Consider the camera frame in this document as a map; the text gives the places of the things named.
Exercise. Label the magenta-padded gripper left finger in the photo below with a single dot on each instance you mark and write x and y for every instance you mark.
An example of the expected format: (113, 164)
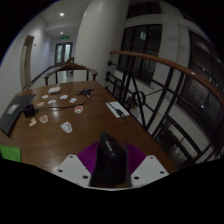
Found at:
(71, 166)

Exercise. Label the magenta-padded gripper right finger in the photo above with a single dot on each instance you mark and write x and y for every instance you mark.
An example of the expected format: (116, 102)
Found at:
(150, 168)

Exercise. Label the green mouse pad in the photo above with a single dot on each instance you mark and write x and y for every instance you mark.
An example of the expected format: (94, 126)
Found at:
(9, 153)

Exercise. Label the large white paper sticker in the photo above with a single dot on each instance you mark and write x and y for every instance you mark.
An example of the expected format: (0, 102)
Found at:
(66, 127)

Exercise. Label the red and white sticker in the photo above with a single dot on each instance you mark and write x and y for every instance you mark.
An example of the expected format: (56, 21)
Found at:
(78, 109)

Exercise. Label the pale orange paper sticker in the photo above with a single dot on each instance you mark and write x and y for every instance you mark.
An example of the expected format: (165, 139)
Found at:
(40, 104)
(32, 122)

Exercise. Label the white paper card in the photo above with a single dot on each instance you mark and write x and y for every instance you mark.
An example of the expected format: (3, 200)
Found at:
(115, 107)

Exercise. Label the small white box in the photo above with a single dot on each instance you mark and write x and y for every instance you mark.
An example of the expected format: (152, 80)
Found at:
(54, 90)

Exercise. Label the black closed laptop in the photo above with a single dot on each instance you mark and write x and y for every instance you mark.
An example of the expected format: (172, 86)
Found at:
(15, 110)

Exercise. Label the wooden armchair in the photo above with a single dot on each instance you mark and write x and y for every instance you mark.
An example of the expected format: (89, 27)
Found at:
(70, 66)

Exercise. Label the wood-topped black metal railing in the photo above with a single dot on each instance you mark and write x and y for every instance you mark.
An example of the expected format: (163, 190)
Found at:
(173, 66)

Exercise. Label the small wooden chair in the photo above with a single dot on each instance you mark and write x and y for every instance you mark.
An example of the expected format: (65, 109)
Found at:
(70, 60)

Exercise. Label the plain side door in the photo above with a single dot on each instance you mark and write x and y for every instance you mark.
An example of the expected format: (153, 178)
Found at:
(26, 61)

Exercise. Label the glazed double door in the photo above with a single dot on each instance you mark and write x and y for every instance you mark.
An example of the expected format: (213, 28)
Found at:
(63, 52)

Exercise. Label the dark framed window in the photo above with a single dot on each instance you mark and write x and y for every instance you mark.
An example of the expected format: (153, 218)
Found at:
(141, 50)

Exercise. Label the green exit sign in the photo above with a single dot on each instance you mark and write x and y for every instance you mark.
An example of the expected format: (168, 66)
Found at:
(65, 37)

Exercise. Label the round ceiling light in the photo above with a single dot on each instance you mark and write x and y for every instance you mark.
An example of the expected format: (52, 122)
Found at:
(61, 14)
(61, 33)

